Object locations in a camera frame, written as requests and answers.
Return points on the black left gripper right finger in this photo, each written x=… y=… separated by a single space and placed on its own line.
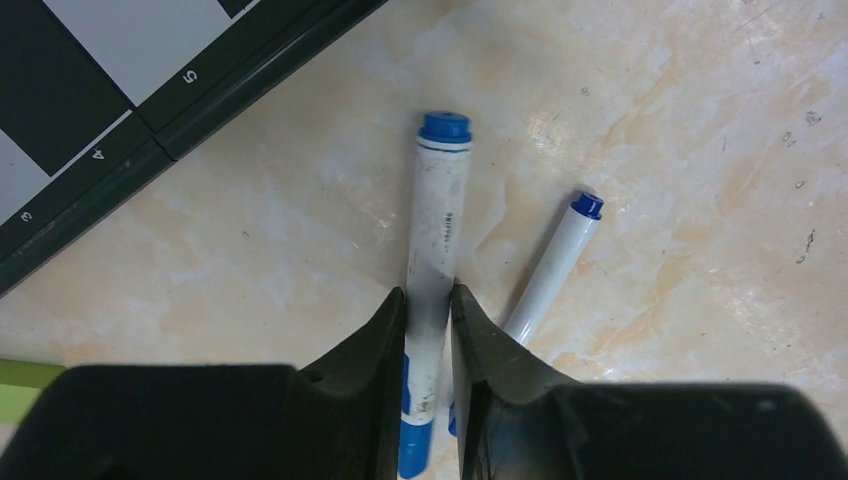
x=519 y=418

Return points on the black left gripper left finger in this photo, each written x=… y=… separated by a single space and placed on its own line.
x=337 y=418

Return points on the white marker blue cap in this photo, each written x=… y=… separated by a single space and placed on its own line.
x=441 y=166

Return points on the black grey chessboard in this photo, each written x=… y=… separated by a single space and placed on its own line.
x=99 y=97

